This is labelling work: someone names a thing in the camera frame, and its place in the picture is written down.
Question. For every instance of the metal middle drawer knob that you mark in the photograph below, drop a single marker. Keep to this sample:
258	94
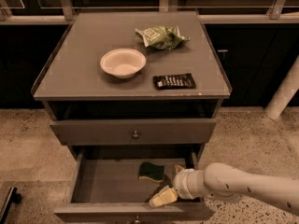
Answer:
137	220

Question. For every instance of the grey top drawer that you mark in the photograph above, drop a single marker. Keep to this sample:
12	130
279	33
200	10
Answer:
75	132

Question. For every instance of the white paper bowl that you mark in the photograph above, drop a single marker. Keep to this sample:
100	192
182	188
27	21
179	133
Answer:
122	63

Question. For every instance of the grey drawer cabinet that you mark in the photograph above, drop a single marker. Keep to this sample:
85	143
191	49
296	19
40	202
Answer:
73	85

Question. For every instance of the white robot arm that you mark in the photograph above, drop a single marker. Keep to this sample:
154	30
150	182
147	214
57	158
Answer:
222	182

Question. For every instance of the open grey middle drawer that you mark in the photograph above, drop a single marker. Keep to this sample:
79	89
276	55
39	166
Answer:
109	190

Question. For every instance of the round metal drawer knob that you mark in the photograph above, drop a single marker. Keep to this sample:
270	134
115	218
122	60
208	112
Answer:
135	135

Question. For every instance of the green yellow sponge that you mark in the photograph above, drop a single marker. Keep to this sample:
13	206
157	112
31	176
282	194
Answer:
152	172

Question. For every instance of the black snack packet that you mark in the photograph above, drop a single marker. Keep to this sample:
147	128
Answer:
171	82

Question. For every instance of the black object at floor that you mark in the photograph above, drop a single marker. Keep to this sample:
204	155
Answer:
13	196

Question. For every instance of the green crumpled chip bag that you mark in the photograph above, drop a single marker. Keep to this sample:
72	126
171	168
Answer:
162	37

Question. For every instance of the metal glass railing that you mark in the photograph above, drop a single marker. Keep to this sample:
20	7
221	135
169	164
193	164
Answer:
208	11

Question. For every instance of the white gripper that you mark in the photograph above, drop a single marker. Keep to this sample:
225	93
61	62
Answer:
182	183

